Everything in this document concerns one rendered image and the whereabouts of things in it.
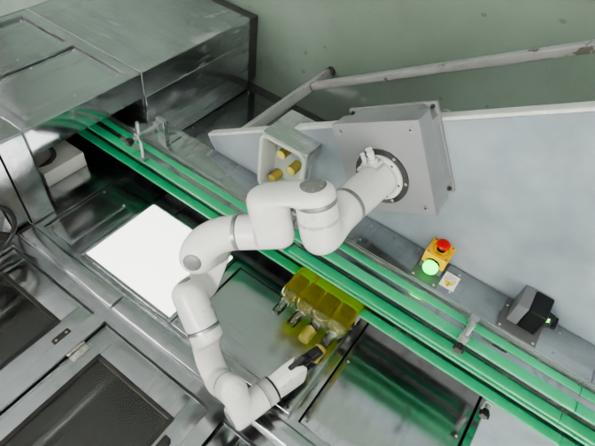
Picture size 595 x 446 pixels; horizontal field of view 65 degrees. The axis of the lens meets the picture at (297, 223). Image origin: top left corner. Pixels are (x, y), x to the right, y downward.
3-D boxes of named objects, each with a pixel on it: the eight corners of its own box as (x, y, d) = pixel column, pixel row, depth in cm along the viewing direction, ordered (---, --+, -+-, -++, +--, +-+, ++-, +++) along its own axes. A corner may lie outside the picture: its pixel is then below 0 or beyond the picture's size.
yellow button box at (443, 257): (428, 249, 144) (418, 265, 140) (436, 234, 139) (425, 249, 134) (449, 261, 142) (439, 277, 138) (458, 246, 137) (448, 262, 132)
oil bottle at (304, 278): (314, 259, 160) (276, 302, 148) (317, 249, 156) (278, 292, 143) (328, 268, 158) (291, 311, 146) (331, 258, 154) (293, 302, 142)
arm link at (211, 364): (223, 319, 117) (254, 395, 119) (205, 315, 128) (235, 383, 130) (192, 336, 113) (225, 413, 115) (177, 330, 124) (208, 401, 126)
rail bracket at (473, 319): (467, 314, 133) (448, 349, 125) (476, 300, 127) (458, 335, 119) (480, 322, 131) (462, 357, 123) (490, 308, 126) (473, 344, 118)
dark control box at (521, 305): (513, 298, 136) (505, 319, 131) (527, 282, 130) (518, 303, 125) (542, 314, 133) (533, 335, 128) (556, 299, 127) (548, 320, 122)
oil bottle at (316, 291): (328, 269, 159) (291, 312, 146) (331, 259, 154) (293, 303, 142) (343, 278, 157) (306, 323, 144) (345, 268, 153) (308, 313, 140)
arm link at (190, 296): (238, 319, 111) (257, 297, 125) (204, 237, 109) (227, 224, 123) (180, 337, 115) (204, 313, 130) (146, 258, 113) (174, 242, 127)
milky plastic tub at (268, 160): (272, 172, 166) (256, 184, 161) (276, 119, 150) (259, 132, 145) (312, 195, 161) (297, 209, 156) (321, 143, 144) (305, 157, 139)
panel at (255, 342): (154, 204, 185) (81, 257, 165) (153, 199, 183) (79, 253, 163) (348, 334, 156) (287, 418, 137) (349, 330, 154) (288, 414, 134)
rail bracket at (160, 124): (172, 134, 185) (127, 164, 171) (168, 98, 172) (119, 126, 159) (181, 140, 183) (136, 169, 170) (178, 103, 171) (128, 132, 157)
